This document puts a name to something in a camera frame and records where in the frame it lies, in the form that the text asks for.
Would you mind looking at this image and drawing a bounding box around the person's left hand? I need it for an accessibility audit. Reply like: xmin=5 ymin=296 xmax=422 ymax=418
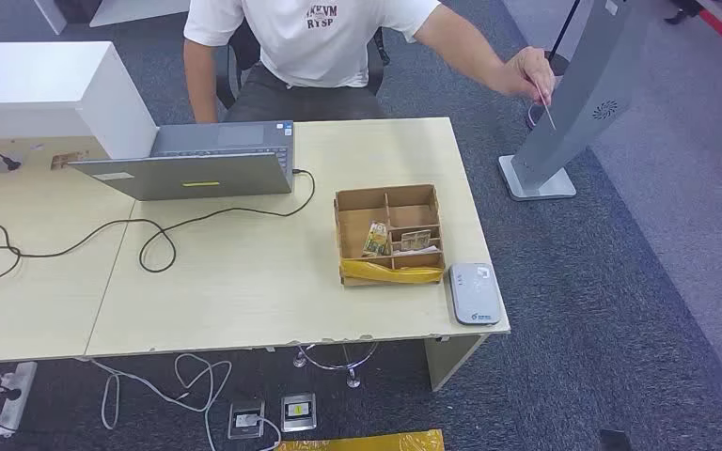
xmin=501 ymin=46 xmax=557 ymax=104

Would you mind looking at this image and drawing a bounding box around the grey card reader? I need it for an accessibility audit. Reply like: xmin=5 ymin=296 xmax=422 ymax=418
xmin=447 ymin=262 xmax=502 ymax=327

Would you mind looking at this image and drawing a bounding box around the grey kiosk stand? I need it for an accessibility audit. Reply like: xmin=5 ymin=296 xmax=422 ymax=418
xmin=497 ymin=0 xmax=651 ymax=202

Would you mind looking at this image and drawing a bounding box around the cardboard compartment box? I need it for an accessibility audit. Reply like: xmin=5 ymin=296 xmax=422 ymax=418
xmin=334 ymin=183 xmax=447 ymax=288

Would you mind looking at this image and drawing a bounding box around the black office chair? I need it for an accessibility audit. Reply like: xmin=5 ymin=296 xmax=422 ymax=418
xmin=214 ymin=18 xmax=392 ymax=110

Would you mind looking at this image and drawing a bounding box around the beige desk side panel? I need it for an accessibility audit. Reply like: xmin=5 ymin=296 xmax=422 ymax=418
xmin=423 ymin=334 xmax=490 ymax=394

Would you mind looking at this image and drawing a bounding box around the grey laptop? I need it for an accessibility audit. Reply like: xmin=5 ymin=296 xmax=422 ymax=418
xmin=67 ymin=119 xmax=295 ymax=202

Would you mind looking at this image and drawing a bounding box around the chrome stool base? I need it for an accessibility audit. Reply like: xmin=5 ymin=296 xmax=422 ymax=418
xmin=292 ymin=340 xmax=380 ymax=390

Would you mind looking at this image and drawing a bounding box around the yellow plastic sheet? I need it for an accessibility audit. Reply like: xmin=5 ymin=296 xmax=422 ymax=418
xmin=276 ymin=429 xmax=447 ymax=451

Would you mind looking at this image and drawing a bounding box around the floor socket yellow label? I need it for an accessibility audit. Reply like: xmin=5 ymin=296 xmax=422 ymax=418
xmin=280 ymin=392 xmax=318 ymax=434

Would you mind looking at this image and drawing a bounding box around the open floor socket box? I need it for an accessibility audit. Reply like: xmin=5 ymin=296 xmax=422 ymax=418
xmin=228 ymin=399 xmax=267 ymax=442

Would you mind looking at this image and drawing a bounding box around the brown sticker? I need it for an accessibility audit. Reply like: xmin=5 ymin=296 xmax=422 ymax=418
xmin=50 ymin=150 xmax=90 ymax=172

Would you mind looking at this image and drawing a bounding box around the white desk partition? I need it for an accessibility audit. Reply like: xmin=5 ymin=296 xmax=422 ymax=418
xmin=0 ymin=40 xmax=159 ymax=161

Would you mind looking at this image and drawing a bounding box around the white power strip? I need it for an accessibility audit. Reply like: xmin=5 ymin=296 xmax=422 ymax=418
xmin=0 ymin=361 xmax=39 ymax=439

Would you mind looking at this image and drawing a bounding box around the metal stanchion post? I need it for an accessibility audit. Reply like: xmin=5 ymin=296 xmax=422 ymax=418
xmin=544 ymin=0 xmax=583 ymax=77

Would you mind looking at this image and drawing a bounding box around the round metal base ring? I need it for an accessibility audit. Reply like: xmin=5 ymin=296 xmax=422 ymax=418
xmin=526 ymin=101 xmax=549 ymax=130

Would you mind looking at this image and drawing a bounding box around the black laptop power cable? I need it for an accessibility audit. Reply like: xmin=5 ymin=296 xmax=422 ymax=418
xmin=0 ymin=167 xmax=317 ymax=295

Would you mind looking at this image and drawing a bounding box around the white floor cable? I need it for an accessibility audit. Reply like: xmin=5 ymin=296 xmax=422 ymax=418
xmin=77 ymin=353 xmax=282 ymax=451

